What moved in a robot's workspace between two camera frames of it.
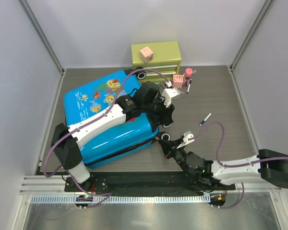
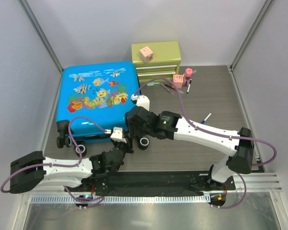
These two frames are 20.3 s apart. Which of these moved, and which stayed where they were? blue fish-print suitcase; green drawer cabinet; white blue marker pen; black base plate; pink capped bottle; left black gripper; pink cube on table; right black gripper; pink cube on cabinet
Moved: left black gripper; right black gripper; blue fish-print suitcase
Stayed: green drawer cabinet; pink cube on cabinet; pink cube on table; pink capped bottle; white blue marker pen; black base plate
